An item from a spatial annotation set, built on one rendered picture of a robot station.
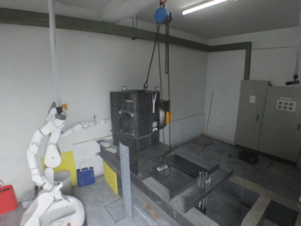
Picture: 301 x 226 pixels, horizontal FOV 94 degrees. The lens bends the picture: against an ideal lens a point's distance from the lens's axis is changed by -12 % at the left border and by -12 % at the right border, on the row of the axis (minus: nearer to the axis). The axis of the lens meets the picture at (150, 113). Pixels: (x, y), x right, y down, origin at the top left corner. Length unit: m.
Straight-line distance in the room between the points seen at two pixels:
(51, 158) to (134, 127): 0.90
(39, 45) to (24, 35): 0.21
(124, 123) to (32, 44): 1.67
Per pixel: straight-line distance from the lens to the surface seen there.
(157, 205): 1.97
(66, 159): 2.93
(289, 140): 4.19
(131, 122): 1.82
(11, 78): 2.64
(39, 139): 1.51
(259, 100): 4.17
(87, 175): 2.98
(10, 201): 3.01
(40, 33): 2.71
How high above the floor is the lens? 1.80
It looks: 13 degrees down
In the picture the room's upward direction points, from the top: straight up
